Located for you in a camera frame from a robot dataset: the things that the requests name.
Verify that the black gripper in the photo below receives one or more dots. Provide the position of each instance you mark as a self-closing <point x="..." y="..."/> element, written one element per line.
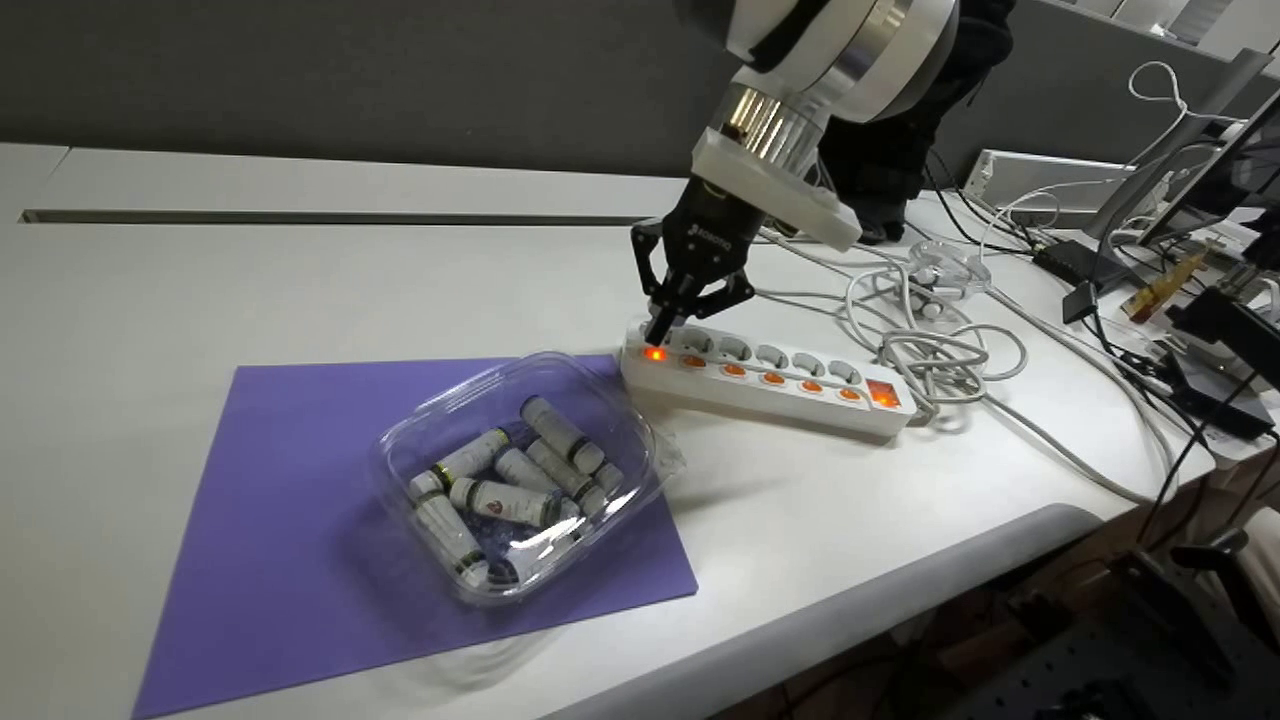
<point x="712" y="226"/>

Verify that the white multi-socket power strip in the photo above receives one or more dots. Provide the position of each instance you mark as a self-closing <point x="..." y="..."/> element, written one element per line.
<point x="767" y="392"/>

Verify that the clear plastic clamshell container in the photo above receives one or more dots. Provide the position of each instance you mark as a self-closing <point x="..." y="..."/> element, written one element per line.
<point x="626" y="444"/>

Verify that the white cylindrical tube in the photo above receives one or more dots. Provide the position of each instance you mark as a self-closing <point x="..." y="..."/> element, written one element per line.
<point x="542" y="545"/>
<point x="445" y="543"/>
<point x="505" y="501"/>
<point x="561" y="431"/>
<point x="466" y="462"/>
<point x="584" y="482"/>
<point x="524" y="469"/>

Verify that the black backpack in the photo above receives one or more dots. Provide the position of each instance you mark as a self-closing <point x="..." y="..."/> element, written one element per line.
<point x="894" y="174"/>

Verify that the white flat box device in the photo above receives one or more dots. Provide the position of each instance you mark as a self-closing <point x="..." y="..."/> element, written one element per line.
<point x="1041" y="183"/>

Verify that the black power adapter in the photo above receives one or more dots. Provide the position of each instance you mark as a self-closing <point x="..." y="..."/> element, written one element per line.
<point x="1066" y="262"/>

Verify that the small gray partition panel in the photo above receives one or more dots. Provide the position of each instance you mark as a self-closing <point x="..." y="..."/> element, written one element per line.
<point x="1052" y="95"/>

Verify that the gray metal stand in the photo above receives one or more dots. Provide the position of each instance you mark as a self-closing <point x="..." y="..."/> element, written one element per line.
<point x="1133" y="201"/>

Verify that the purple paper mat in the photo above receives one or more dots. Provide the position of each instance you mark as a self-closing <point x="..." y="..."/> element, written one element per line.
<point x="294" y="534"/>

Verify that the yellow tool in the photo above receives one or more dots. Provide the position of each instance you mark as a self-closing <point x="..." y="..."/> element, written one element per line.
<point x="1166" y="280"/>

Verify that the black flat device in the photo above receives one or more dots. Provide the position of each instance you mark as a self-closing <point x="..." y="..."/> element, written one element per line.
<point x="1204" y="392"/>

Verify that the black box device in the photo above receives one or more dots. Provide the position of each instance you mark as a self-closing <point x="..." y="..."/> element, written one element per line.
<point x="1235" y="334"/>

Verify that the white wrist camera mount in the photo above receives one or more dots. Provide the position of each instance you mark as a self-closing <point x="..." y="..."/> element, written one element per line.
<point x="772" y="185"/>

